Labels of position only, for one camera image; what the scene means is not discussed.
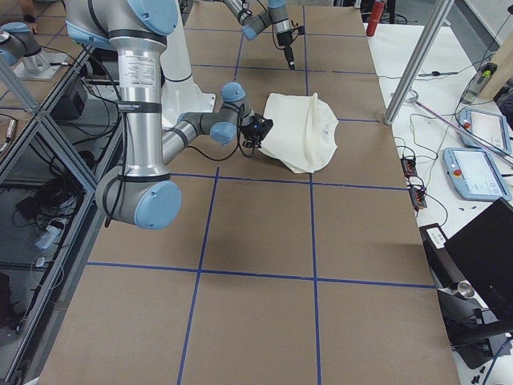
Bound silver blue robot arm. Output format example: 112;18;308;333
221;0;305;70
65;1;273;230

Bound grabber stick tool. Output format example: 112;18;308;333
404;90;513;168

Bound aluminium frame post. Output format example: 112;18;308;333
384;0;454;125

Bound black orange connector block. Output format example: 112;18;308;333
400;156;418;178

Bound white camera mast base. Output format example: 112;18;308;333
160;17;216;127

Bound black box with label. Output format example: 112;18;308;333
419;223;465;288

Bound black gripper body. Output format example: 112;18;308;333
274;25;305;51
242;114;273;148

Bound far teach pendant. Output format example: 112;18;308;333
458;107;512;155

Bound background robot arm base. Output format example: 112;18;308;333
1;22;68;80

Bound red bottle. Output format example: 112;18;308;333
366;0;386;37

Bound clear water bottle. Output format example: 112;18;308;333
460;62;498;105

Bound teach pendant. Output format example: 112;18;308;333
458;107;512;155
442;148;512;201

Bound cream long-sleeve cat shirt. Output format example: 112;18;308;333
261;93;338;173

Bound near teach pendant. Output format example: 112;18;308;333
442;148;512;201

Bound black laptop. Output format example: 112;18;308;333
444;198;512;319

